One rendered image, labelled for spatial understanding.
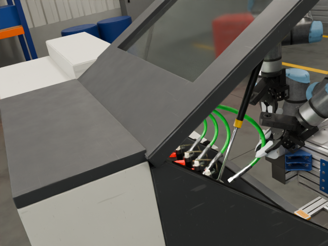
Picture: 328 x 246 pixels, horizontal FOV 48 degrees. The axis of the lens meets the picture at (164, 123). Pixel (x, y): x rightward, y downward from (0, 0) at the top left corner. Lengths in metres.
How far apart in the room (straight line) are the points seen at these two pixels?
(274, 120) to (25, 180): 0.74
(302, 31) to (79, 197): 0.98
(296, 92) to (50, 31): 6.24
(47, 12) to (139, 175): 6.88
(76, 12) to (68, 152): 6.93
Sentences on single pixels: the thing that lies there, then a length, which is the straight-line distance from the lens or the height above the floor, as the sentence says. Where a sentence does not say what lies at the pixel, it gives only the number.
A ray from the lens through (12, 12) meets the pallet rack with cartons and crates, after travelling 6.30.
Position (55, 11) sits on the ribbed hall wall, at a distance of 7.66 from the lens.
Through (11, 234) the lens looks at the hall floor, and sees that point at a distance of 3.38.
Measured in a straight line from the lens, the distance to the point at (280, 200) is 1.50.
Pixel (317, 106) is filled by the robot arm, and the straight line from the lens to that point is 1.15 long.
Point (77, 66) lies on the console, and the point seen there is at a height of 1.54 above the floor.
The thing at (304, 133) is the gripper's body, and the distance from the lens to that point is 1.22.
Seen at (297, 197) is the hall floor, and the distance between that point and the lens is 3.09.
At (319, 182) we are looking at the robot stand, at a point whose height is 0.76.
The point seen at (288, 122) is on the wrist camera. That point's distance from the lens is 1.18.
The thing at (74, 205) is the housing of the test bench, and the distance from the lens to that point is 0.79.
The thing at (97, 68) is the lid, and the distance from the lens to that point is 1.35.
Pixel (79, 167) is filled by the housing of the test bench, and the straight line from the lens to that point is 0.78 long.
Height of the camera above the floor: 1.87
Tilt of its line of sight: 25 degrees down
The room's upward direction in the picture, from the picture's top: 10 degrees counter-clockwise
